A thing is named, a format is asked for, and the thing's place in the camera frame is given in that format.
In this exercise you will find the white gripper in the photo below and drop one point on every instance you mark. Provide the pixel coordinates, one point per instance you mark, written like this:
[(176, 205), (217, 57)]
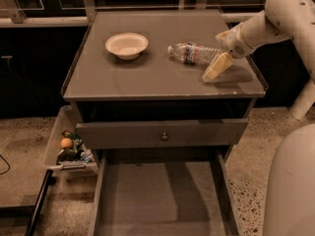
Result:
[(234, 44)]

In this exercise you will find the clear plastic water bottle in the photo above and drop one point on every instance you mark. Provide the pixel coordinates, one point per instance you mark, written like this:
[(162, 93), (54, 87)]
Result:
[(193, 53)]

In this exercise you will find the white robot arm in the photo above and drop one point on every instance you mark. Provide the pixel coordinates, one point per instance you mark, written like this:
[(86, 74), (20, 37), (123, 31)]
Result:
[(290, 199)]

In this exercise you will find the grey drawer cabinet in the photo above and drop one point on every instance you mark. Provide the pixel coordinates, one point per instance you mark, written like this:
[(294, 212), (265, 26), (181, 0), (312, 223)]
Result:
[(154, 87)]

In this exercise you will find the grey top drawer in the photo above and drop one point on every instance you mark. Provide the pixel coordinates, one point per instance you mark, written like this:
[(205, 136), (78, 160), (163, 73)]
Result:
[(146, 134)]

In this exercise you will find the round drawer knob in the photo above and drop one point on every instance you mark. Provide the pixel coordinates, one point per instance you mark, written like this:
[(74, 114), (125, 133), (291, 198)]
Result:
[(164, 137)]

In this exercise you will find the grey open middle drawer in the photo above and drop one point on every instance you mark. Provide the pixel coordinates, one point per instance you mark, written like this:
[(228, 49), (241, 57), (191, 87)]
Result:
[(153, 197)]

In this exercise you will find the white paper bowl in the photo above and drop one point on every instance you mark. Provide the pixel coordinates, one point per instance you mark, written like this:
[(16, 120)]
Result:
[(126, 46)]

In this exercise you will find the green snack bag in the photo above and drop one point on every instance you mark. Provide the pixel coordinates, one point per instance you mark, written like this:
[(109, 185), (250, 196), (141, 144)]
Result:
[(77, 142)]

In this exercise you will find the orange fruit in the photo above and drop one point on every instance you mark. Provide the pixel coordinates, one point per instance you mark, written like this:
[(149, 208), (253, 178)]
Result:
[(66, 143)]

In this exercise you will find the metal railing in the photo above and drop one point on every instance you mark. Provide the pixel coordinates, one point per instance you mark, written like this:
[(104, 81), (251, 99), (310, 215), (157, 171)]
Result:
[(131, 15)]

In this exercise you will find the black metal bar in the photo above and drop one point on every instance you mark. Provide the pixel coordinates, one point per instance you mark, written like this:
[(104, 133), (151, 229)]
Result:
[(47, 181)]

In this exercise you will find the white table leg post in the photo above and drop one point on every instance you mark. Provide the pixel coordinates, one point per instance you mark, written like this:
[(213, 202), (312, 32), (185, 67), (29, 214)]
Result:
[(304, 101)]

